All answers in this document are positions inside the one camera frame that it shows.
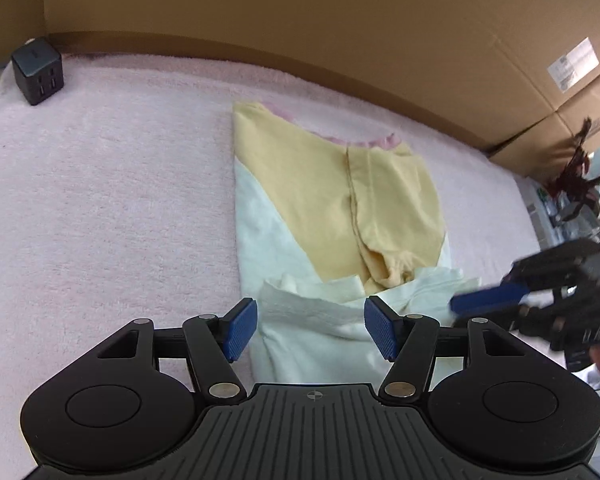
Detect white clutter box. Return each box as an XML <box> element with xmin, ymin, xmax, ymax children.
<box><xmin>522</xmin><ymin>135</ymin><xmax>600</xmax><ymax>261</ymax></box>

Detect large cardboard box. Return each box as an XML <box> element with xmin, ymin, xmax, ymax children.
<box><xmin>42</xmin><ymin>0</ymin><xmax>600</xmax><ymax>150</ymax></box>

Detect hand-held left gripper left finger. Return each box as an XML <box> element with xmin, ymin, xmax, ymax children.
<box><xmin>97</xmin><ymin>297</ymin><xmax>259</xmax><ymax>402</ymax></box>

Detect low cardboard box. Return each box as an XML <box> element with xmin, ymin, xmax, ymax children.
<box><xmin>487</xmin><ymin>65</ymin><xmax>600</xmax><ymax>182</ymax></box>

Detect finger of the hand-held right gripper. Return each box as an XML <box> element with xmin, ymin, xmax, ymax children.
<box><xmin>450</xmin><ymin>239</ymin><xmax>600</xmax><ymax>315</ymax></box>
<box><xmin>455</xmin><ymin>304</ymin><xmax>562</xmax><ymax>335</ymax></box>

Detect black power adapter cube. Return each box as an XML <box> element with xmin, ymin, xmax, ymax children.
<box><xmin>11</xmin><ymin>37</ymin><xmax>65</xmax><ymax>107</ymax></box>

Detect dark red cable bundle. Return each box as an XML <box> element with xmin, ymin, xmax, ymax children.
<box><xmin>550</xmin><ymin>117</ymin><xmax>600</xmax><ymax>221</ymax></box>

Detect yellow and white pants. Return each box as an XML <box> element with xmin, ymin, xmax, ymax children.
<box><xmin>231</xmin><ymin>101</ymin><xmax>481</xmax><ymax>386</ymax></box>

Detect pink fleece blanket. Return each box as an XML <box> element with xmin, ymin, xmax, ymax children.
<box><xmin>0</xmin><ymin>52</ymin><xmax>543</xmax><ymax>463</ymax></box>

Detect white shipping label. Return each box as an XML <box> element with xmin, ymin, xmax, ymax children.
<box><xmin>547</xmin><ymin>37</ymin><xmax>600</xmax><ymax>93</ymax></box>

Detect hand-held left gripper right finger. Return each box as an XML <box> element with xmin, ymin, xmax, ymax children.
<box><xmin>364</xmin><ymin>295</ymin><xmax>523</xmax><ymax>402</ymax></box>

